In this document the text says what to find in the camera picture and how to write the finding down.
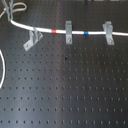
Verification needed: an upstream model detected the white cable with coloured marks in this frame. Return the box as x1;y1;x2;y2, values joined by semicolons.
0;2;128;36

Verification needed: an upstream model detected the top-left grey cable clip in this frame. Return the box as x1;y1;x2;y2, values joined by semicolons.
2;0;14;21

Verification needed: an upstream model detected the right grey cable clip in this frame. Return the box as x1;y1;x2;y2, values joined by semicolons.
103;21;114;45

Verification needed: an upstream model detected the white cable loop left edge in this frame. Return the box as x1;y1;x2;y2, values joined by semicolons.
0;50;6;89

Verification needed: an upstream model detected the left grey cable clip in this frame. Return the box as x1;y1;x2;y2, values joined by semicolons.
23;29;43;51

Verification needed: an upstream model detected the middle grey cable clip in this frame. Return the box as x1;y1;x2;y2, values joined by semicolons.
65;21;72;44

